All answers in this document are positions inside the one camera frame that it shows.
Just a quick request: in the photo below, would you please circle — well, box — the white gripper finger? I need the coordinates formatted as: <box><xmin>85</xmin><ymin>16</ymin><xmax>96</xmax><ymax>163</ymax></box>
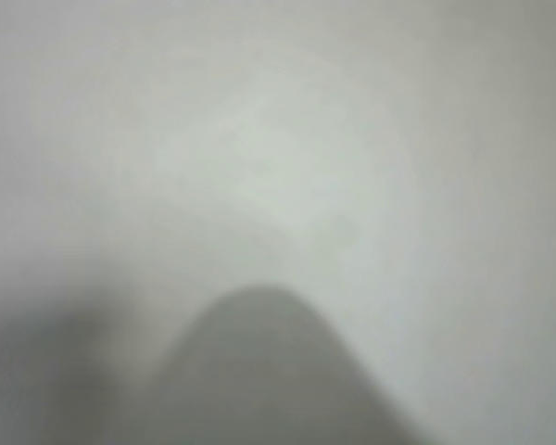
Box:
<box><xmin>151</xmin><ymin>284</ymin><xmax>428</xmax><ymax>445</ymax></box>

